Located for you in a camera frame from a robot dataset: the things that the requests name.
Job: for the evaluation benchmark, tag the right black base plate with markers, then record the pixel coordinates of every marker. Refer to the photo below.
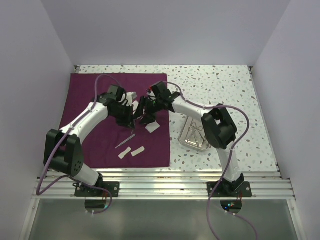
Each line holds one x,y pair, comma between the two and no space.
226,189

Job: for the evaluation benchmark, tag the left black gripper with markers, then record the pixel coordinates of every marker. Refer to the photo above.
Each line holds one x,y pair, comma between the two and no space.
128,121

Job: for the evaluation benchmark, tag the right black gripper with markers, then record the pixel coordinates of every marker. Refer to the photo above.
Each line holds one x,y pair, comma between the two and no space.
150,117

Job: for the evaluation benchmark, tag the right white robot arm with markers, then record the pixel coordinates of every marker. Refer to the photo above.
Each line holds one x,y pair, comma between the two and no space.
217,125

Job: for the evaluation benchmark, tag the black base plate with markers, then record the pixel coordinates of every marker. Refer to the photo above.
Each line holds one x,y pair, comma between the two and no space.
100,189
226,189

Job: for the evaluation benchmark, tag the white bandage strip right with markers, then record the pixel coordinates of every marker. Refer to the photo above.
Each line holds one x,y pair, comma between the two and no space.
138,151

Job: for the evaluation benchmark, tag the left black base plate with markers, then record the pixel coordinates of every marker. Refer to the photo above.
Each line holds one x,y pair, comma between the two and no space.
100,189

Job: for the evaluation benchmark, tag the steel scalpel handle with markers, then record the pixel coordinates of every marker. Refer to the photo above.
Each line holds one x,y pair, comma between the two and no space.
193,144

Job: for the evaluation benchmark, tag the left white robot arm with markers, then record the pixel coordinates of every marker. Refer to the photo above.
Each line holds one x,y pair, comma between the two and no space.
63,148

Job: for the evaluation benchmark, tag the purple cloth mat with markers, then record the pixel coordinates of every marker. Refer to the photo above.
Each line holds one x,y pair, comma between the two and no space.
99,146

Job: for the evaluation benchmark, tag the steel scissors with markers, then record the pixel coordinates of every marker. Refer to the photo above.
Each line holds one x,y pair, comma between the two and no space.
199,139

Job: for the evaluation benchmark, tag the steel forceps with rings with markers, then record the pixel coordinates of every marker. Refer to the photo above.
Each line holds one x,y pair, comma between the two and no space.
192,129

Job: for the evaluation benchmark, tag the white bandage strip left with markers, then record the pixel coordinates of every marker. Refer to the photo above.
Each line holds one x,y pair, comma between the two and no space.
125,152

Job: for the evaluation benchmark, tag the white bandage strip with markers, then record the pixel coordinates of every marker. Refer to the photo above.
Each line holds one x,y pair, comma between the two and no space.
138,151
125,152

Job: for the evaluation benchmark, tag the white gauze pad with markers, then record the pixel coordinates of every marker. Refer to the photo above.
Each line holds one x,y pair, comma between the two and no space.
135,105
128,98
151,127

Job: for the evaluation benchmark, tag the steel instrument tray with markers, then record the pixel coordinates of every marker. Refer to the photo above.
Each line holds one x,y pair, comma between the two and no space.
183,135

